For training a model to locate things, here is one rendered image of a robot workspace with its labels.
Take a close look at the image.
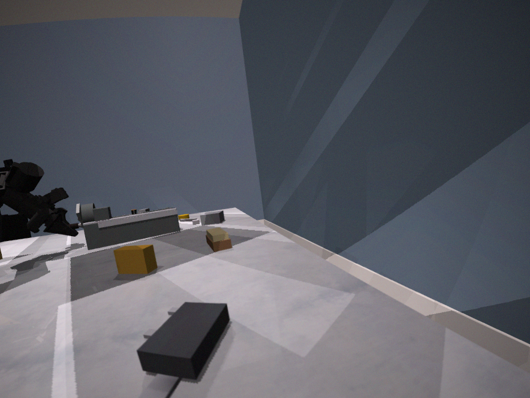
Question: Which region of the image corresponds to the brown cube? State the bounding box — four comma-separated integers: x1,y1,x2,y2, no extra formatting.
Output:
113,245,158,274

